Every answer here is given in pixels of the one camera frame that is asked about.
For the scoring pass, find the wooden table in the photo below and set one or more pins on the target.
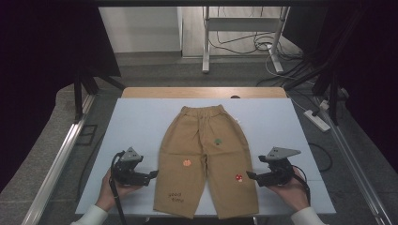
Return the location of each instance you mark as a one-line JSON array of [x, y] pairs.
[[187, 92]]

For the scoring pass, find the white metal desk frame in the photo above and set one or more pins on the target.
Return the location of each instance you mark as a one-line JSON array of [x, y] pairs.
[[241, 24]]

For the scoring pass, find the tan children's pants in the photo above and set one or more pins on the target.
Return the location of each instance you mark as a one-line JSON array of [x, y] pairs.
[[203, 131]]

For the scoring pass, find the person's right hand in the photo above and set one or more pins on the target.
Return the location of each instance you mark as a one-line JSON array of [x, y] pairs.
[[294, 195]]

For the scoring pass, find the black metal stand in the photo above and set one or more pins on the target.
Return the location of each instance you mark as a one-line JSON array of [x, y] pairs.
[[78, 93], [333, 93]]

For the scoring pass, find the small dark round knob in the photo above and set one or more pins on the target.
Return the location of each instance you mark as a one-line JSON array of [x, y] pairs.
[[235, 97]]

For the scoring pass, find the person's left hand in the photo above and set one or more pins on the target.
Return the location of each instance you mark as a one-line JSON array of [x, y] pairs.
[[108, 193]]

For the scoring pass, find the pale blue foam board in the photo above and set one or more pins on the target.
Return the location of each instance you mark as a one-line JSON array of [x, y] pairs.
[[266, 125]]

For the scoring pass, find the aluminium floor rail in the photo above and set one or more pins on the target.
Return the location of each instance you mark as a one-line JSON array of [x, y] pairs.
[[353, 162], [56, 168]]

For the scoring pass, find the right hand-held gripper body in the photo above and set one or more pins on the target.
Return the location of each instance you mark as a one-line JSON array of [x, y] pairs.
[[278, 175]]

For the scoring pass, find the white cabinet panel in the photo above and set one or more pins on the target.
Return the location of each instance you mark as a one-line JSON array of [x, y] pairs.
[[140, 29]]

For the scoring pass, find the dark curtain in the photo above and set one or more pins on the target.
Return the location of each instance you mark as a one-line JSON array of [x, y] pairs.
[[40, 78], [375, 78]]

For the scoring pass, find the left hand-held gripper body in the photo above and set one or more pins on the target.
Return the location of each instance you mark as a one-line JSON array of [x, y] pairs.
[[130, 176]]

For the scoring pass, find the white power strip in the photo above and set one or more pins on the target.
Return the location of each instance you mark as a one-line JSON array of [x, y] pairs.
[[316, 120]]

